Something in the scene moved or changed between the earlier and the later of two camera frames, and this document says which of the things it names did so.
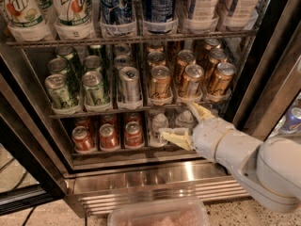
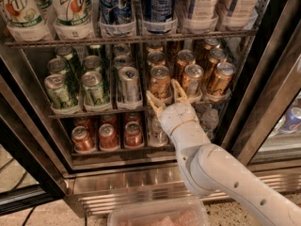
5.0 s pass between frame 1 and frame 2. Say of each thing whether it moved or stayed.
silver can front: stayed
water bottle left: stayed
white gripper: moved
